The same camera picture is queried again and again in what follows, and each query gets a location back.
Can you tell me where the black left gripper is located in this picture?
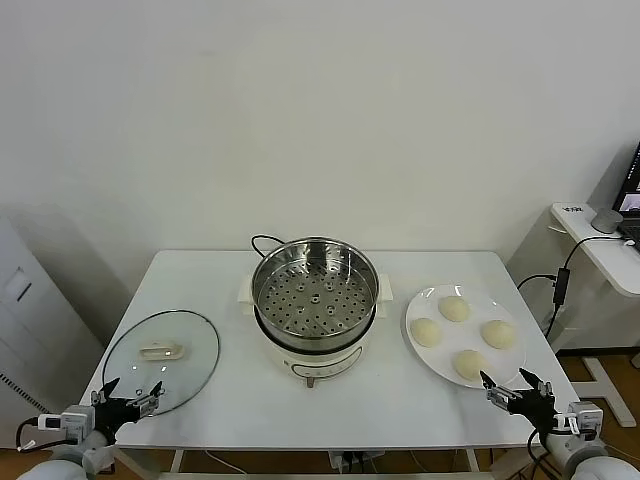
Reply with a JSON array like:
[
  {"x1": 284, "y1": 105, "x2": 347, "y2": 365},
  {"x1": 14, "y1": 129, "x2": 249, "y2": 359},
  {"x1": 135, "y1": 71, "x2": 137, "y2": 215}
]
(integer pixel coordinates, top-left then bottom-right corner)
[{"x1": 90, "y1": 378, "x2": 165, "y2": 444}]

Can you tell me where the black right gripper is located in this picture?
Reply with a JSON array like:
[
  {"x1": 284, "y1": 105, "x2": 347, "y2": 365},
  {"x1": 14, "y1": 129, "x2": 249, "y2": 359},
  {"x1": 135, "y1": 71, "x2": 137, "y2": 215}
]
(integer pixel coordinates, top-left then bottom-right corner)
[{"x1": 480, "y1": 367, "x2": 564, "y2": 436}]

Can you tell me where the white steamed baozi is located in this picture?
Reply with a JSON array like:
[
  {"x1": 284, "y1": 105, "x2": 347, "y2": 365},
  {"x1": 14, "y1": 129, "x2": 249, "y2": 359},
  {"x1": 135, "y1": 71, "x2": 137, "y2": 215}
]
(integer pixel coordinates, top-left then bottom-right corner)
[
  {"x1": 480, "y1": 319, "x2": 517, "y2": 350},
  {"x1": 410, "y1": 317, "x2": 443, "y2": 348},
  {"x1": 438, "y1": 295, "x2": 471, "y2": 323},
  {"x1": 452, "y1": 349, "x2": 489, "y2": 385}
]

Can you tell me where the glass lid cream handle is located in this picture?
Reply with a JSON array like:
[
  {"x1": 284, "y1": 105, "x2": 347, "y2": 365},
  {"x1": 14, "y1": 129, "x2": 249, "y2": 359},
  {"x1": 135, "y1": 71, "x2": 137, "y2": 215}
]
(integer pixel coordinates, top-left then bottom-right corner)
[{"x1": 101, "y1": 309, "x2": 221, "y2": 417}]

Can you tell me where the stainless steel steamer basket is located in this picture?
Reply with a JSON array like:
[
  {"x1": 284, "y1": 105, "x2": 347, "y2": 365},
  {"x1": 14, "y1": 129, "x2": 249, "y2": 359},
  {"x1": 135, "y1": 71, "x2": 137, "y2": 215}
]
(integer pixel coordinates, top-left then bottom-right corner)
[{"x1": 250, "y1": 236, "x2": 378, "y2": 351}]

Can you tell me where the white round plate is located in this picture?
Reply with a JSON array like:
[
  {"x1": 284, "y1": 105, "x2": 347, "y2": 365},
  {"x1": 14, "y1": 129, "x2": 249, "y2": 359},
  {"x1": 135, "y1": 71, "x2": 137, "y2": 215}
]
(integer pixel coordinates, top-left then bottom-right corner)
[{"x1": 404, "y1": 284, "x2": 528, "y2": 390}]

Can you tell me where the grey white cabinet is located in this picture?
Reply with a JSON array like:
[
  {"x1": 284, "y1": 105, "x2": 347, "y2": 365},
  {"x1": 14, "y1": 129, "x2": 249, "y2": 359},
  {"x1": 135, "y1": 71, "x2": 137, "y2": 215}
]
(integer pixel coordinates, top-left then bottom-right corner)
[{"x1": 0, "y1": 214, "x2": 106, "y2": 449}]

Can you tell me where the white side desk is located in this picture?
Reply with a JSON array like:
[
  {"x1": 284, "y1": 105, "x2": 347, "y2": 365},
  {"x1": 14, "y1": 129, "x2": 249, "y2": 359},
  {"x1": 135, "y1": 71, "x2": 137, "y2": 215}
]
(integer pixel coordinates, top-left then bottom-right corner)
[{"x1": 549, "y1": 201, "x2": 640, "y2": 428}]

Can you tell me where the white power strip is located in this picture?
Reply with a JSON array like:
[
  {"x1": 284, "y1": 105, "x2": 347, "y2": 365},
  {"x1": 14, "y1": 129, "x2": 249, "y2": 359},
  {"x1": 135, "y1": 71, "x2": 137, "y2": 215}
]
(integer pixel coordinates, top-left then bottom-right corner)
[{"x1": 328, "y1": 449, "x2": 386, "y2": 474}]

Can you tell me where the cream electric cooker base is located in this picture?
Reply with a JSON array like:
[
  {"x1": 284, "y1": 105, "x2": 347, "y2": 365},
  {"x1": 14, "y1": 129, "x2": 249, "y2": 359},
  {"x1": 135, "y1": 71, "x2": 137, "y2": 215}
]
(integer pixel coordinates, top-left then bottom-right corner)
[{"x1": 236, "y1": 272, "x2": 394, "y2": 390}]

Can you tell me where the black laptop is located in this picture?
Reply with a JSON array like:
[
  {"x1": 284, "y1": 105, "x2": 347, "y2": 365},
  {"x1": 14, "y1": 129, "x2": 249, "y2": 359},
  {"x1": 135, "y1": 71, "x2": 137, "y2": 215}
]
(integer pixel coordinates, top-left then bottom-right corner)
[{"x1": 610, "y1": 141, "x2": 640, "y2": 239}]

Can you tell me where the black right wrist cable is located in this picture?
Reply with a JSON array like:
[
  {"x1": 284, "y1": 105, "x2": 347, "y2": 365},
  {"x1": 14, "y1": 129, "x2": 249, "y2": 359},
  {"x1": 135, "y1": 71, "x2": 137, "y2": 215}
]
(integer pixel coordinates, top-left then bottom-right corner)
[{"x1": 526, "y1": 429, "x2": 551, "y2": 469}]

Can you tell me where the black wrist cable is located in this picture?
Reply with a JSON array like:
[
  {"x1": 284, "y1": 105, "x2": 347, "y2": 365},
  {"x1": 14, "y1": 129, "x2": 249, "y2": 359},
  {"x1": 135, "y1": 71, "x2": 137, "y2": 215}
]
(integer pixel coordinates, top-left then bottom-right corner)
[
  {"x1": 15, "y1": 417, "x2": 66, "y2": 454},
  {"x1": 526, "y1": 429, "x2": 551, "y2": 469}
]

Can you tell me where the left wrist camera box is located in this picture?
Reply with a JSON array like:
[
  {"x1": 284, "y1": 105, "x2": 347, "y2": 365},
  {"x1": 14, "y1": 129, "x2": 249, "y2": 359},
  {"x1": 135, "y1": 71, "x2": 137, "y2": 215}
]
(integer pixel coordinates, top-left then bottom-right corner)
[{"x1": 37, "y1": 405, "x2": 97, "y2": 445}]

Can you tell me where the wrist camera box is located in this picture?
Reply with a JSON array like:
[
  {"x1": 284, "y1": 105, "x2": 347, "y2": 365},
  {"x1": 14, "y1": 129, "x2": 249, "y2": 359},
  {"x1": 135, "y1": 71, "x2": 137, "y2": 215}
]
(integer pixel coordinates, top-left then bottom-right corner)
[
  {"x1": 37, "y1": 405, "x2": 97, "y2": 445},
  {"x1": 563, "y1": 400, "x2": 605, "y2": 437}
]

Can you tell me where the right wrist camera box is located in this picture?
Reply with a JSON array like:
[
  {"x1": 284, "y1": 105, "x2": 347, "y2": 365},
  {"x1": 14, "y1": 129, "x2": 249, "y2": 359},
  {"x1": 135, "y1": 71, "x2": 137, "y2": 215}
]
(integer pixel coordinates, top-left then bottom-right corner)
[{"x1": 563, "y1": 400, "x2": 605, "y2": 437}]

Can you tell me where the white table leg frame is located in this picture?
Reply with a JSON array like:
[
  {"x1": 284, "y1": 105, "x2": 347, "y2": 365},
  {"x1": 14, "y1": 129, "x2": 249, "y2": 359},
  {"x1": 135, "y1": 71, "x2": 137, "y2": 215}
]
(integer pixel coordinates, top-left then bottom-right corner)
[{"x1": 159, "y1": 447, "x2": 494, "y2": 480}]

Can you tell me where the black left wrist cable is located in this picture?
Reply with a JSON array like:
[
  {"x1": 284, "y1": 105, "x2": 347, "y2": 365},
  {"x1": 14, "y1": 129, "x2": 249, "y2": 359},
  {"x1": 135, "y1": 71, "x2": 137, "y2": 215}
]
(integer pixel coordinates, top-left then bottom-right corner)
[{"x1": 15, "y1": 417, "x2": 66, "y2": 454}]

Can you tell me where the black power adapter cable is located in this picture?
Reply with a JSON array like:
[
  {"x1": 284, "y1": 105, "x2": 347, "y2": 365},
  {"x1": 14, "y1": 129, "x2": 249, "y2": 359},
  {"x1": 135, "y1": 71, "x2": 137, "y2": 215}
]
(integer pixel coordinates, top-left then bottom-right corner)
[{"x1": 516, "y1": 234, "x2": 636, "y2": 341}]

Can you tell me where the black cooker power cord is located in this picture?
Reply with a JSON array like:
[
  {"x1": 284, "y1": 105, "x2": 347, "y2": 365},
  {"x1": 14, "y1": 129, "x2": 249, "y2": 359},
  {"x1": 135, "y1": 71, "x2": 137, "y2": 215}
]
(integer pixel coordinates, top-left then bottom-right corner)
[{"x1": 250, "y1": 233, "x2": 291, "y2": 259}]

